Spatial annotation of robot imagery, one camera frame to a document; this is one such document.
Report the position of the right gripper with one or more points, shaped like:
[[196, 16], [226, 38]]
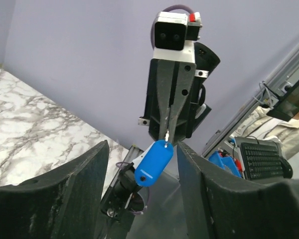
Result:
[[176, 95]]

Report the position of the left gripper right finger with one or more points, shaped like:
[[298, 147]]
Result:
[[219, 205]]

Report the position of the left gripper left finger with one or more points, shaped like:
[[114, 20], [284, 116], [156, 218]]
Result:
[[60, 204]]

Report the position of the blue key tag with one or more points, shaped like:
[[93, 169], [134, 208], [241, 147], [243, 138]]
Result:
[[151, 163]]

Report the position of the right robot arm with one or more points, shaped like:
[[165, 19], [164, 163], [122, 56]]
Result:
[[174, 109]]

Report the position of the blue storage bin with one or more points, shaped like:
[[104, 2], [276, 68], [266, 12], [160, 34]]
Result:
[[226, 162]]

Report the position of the red storage bin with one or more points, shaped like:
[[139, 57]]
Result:
[[238, 165]]

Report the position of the black keyboard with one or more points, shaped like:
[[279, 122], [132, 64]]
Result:
[[261, 161]]

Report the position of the black computer mouse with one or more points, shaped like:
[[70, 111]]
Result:
[[287, 169]]

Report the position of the person in beige jacket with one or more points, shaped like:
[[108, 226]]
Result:
[[261, 126]]

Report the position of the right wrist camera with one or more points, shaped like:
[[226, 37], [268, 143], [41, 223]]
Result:
[[174, 35]]

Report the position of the aluminium frame rail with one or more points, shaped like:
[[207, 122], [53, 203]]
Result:
[[275, 80]]

